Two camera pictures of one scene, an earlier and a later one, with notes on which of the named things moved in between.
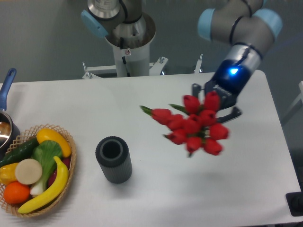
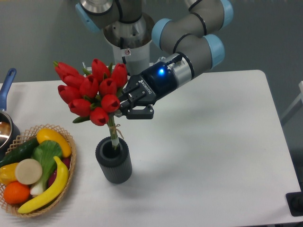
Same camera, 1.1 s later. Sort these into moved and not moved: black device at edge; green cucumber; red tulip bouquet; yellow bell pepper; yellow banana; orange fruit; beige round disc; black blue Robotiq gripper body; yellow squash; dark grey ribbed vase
Moved: red tulip bouquet; black blue Robotiq gripper body
Not moved: green cucumber; yellow banana; black device at edge; yellow bell pepper; yellow squash; orange fruit; dark grey ribbed vase; beige round disc
